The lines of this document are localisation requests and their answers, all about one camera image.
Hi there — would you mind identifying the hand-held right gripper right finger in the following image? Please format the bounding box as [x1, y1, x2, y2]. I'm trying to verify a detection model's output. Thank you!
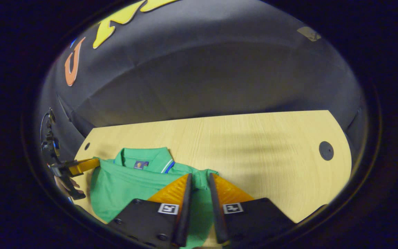
[208, 173, 297, 245]

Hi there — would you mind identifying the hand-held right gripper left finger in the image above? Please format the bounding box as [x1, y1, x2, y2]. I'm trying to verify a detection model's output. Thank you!
[107, 173, 193, 249]

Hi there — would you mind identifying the green T-shirt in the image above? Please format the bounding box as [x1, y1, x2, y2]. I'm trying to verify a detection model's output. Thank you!
[89, 147, 219, 249]

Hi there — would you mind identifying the black backdrop cloth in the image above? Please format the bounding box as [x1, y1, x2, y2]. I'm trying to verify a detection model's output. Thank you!
[35, 0, 367, 163]

